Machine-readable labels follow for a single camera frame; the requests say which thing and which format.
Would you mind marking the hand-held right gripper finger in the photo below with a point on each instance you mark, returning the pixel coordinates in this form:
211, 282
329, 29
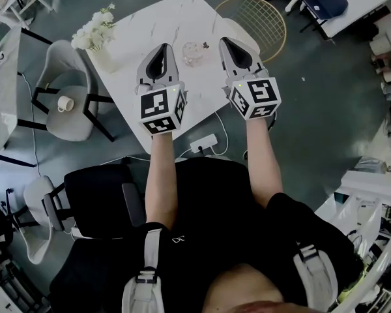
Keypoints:
228, 60
252, 59

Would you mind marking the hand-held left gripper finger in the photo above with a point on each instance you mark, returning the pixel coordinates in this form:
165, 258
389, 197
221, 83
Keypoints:
142, 68
172, 68

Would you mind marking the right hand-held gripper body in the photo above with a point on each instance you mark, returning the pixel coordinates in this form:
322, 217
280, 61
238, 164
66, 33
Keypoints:
257, 96

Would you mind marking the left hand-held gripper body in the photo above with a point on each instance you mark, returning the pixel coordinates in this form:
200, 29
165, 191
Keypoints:
159, 109

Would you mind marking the small glass bowl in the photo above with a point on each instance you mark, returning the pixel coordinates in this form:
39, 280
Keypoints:
192, 55

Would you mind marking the person's left forearm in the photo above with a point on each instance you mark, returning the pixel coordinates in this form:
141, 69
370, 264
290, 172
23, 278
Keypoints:
161, 181

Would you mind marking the person's right forearm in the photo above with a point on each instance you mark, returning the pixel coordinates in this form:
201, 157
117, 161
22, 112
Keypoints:
264, 161

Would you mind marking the white vase with flowers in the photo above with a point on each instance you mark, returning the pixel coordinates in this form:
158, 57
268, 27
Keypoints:
102, 59

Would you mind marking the white marble table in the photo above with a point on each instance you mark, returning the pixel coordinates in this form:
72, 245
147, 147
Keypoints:
169, 21

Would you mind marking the white power strip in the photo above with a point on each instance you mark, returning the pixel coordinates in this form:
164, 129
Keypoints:
206, 141

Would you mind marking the white mug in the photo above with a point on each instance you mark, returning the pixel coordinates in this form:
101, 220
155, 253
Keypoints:
64, 103

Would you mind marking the grey upholstered chair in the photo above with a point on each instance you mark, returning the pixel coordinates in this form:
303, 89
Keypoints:
68, 126

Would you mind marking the blue chair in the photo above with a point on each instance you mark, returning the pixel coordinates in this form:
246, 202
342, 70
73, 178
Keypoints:
329, 2

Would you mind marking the black mesh office chair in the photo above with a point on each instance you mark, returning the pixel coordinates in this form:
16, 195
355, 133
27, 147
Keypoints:
94, 187

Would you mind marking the person's black shirt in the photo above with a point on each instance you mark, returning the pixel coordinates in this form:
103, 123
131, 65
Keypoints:
215, 207

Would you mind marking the white desk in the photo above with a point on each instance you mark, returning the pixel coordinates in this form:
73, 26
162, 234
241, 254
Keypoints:
361, 2

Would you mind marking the white railing shelf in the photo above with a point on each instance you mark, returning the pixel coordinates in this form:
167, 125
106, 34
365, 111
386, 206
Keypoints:
358, 201

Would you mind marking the white shell chair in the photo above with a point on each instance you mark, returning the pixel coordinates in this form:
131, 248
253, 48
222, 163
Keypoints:
37, 207

